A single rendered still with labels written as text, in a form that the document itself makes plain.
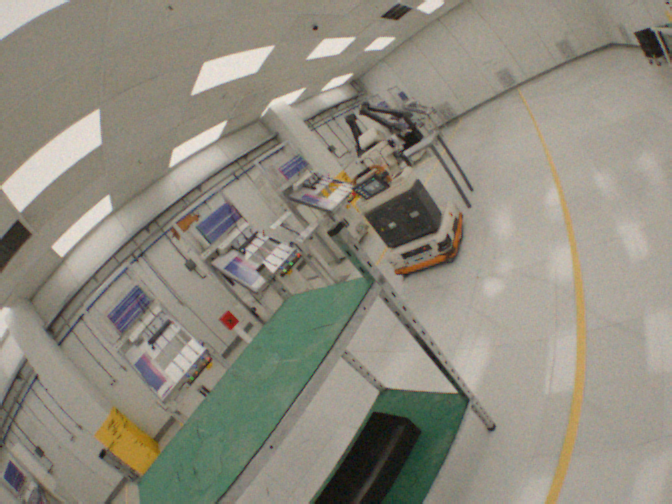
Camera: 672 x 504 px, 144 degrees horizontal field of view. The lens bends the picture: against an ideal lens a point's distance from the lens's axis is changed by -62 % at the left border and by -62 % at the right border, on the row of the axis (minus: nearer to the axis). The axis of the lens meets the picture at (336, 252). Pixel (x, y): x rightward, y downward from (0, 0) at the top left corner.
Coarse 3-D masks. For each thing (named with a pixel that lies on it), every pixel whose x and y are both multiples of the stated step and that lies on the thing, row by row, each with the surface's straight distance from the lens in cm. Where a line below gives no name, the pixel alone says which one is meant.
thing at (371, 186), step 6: (372, 174) 214; (384, 174) 217; (366, 180) 216; (372, 180) 216; (378, 180) 215; (354, 186) 224; (360, 186) 222; (366, 186) 221; (372, 186) 220; (378, 186) 220; (384, 186) 220; (360, 192) 227; (366, 192) 226; (372, 192) 226; (378, 192) 225; (366, 198) 232
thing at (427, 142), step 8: (432, 136) 311; (440, 136) 326; (416, 144) 328; (424, 144) 294; (432, 144) 286; (408, 152) 310; (416, 152) 291; (448, 152) 328; (440, 160) 288; (456, 160) 334; (448, 168) 291; (464, 176) 336; (456, 184) 296; (464, 200) 303
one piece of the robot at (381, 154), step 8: (384, 144) 249; (392, 144) 253; (368, 152) 256; (376, 152) 252; (384, 152) 249; (392, 152) 262; (368, 160) 258; (376, 160) 255; (384, 160) 251; (392, 160) 256; (392, 168) 258; (400, 168) 264
